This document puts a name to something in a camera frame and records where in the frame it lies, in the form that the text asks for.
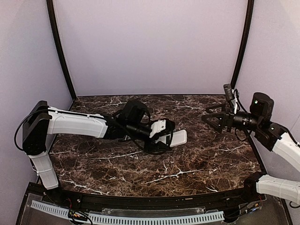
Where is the white remote control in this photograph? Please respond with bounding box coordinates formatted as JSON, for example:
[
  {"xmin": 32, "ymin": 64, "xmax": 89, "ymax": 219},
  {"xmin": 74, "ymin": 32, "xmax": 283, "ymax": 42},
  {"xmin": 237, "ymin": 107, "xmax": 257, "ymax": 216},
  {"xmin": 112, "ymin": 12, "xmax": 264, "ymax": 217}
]
[{"xmin": 155, "ymin": 129, "xmax": 188, "ymax": 148}]

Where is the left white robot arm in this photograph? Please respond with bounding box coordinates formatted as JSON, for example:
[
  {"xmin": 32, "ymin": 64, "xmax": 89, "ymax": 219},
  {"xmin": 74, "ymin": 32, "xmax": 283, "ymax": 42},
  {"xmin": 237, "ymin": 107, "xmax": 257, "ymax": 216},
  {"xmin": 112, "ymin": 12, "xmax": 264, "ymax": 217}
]
[{"xmin": 16, "ymin": 100, "xmax": 175, "ymax": 190}]

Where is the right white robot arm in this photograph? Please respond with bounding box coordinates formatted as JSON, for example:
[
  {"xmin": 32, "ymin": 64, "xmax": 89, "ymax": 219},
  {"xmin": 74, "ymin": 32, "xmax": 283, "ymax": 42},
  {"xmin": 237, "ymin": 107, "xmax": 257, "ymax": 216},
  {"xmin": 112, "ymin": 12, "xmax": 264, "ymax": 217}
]
[{"xmin": 202, "ymin": 88, "xmax": 300, "ymax": 204}]

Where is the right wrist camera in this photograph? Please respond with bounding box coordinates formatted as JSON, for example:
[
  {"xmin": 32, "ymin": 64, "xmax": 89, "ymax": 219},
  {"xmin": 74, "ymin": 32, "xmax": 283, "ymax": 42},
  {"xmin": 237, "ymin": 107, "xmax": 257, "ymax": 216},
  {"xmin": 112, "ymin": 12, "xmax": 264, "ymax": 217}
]
[{"xmin": 223, "ymin": 84, "xmax": 239, "ymax": 113}]

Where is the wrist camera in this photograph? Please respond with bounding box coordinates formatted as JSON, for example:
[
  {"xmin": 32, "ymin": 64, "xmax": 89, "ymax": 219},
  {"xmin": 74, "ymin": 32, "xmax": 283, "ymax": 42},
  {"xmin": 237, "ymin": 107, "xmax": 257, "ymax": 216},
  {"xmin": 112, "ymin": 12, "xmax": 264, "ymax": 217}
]
[
  {"xmin": 223, "ymin": 84, "xmax": 239, "ymax": 113},
  {"xmin": 149, "ymin": 119, "xmax": 175, "ymax": 138}
]

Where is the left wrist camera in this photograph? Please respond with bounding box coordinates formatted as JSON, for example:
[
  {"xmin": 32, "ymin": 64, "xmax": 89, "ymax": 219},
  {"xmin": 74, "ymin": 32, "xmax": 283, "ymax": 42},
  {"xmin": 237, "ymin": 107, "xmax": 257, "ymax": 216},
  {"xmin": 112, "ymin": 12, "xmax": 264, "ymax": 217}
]
[{"xmin": 149, "ymin": 119, "xmax": 175, "ymax": 138}]

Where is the right black frame post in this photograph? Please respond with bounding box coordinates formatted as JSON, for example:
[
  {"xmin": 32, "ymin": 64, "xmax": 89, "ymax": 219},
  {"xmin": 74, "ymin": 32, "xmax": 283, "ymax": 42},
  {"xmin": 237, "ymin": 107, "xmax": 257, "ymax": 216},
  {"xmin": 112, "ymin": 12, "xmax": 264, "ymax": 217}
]
[{"xmin": 230, "ymin": 0, "xmax": 255, "ymax": 88}]

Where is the black frame post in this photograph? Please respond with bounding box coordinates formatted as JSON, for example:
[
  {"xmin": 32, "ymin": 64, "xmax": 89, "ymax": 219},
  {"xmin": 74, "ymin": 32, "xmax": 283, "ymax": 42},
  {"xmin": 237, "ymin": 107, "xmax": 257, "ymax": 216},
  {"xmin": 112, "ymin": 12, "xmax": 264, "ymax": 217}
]
[
  {"xmin": 230, "ymin": 0, "xmax": 255, "ymax": 88},
  {"xmin": 46, "ymin": 0, "xmax": 77, "ymax": 101}
]

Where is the white slotted cable duct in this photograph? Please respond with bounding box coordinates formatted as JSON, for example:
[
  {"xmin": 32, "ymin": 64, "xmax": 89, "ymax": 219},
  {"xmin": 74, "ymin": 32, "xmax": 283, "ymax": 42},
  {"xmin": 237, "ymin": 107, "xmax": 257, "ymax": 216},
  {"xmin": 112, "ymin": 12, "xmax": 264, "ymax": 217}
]
[{"xmin": 30, "ymin": 200, "xmax": 225, "ymax": 225}]

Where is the black front rail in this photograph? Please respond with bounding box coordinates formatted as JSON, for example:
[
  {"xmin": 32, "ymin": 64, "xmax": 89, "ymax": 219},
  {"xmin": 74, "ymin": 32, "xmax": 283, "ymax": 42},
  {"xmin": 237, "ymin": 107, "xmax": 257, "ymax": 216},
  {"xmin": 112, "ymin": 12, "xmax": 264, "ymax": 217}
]
[{"xmin": 52, "ymin": 188, "xmax": 246, "ymax": 211}]

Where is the left black frame post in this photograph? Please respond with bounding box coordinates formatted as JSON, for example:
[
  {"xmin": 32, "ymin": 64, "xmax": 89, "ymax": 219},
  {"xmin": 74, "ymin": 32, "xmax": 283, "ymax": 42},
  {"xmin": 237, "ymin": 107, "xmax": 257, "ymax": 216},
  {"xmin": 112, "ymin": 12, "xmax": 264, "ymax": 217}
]
[{"xmin": 46, "ymin": 0, "xmax": 77, "ymax": 101}]

